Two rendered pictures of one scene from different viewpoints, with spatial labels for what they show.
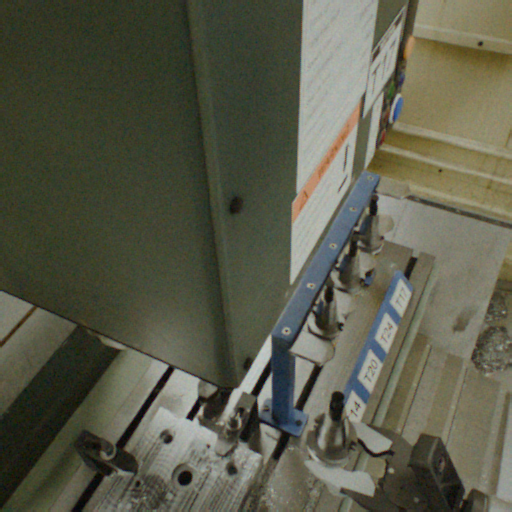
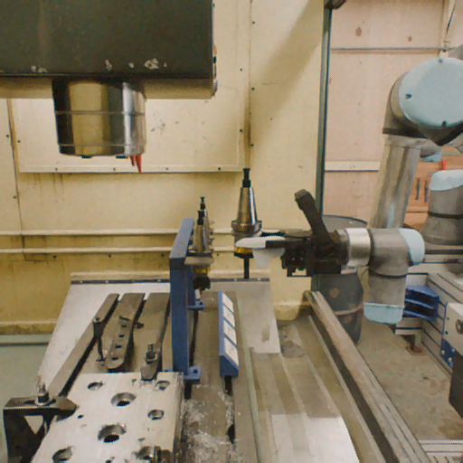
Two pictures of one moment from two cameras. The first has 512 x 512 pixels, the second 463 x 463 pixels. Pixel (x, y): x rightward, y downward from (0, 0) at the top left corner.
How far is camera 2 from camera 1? 73 cm
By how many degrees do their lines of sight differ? 44
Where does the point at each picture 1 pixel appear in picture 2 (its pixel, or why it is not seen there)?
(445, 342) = (261, 349)
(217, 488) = (155, 396)
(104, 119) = not seen: outside the picture
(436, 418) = (280, 378)
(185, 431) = (110, 378)
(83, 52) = not seen: outside the picture
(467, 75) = (217, 189)
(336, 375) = (207, 347)
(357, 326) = (207, 325)
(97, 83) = not seen: outside the picture
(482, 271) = (263, 306)
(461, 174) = (230, 252)
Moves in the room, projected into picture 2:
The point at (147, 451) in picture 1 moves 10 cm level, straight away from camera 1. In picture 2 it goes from (80, 397) to (51, 382)
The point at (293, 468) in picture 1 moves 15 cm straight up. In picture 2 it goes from (204, 396) to (203, 339)
